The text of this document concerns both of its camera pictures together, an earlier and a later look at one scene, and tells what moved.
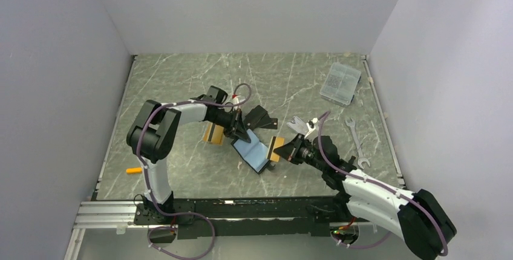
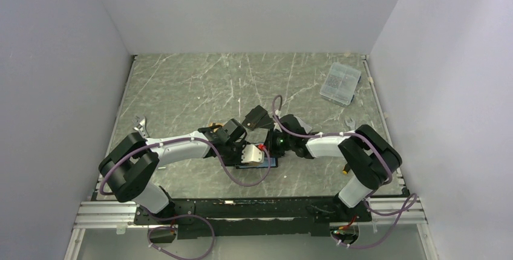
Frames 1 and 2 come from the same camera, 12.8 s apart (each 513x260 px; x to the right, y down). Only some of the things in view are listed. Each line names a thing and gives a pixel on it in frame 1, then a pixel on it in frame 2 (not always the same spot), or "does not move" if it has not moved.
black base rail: x=297 y=216 does not move
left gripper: x=236 y=127 → x=237 y=161
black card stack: x=259 y=117 does not move
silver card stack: x=297 y=125 does not move
